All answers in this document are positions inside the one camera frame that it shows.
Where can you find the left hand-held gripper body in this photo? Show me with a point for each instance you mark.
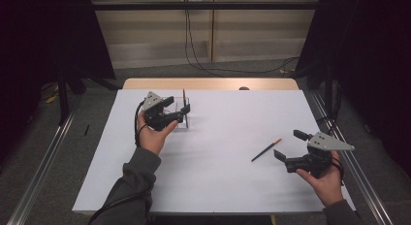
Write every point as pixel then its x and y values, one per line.
pixel 158 116

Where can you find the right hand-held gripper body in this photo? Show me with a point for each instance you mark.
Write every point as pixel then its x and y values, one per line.
pixel 315 160

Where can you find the black pencil orange tip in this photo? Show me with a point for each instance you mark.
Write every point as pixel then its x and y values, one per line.
pixel 184 97
pixel 266 150

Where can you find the clear plastic organizer box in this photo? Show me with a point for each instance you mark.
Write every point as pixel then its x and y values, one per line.
pixel 179 121

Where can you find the person's left hand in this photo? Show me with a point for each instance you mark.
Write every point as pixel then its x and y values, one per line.
pixel 153 139

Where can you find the person's right hand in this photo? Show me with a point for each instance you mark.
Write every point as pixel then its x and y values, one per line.
pixel 324 187

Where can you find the wooden table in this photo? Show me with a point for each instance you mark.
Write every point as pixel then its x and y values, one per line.
pixel 194 83

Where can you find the white table sheet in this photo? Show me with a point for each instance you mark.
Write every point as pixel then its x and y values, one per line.
pixel 226 179

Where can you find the small black stick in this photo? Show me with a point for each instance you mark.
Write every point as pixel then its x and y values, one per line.
pixel 86 130

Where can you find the black curtain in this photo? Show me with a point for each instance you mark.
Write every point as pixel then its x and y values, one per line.
pixel 371 57
pixel 38 40

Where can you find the yellow floor tape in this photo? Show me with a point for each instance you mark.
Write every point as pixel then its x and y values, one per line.
pixel 52 97

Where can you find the aluminium floor rail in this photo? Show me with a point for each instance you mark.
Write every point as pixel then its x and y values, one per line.
pixel 362 176
pixel 38 176

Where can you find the black metal stand post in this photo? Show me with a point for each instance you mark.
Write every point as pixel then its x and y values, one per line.
pixel 63 99
pixel 328 89

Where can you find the black horizontal frame bar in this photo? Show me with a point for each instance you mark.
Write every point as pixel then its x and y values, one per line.
pixel 206 6

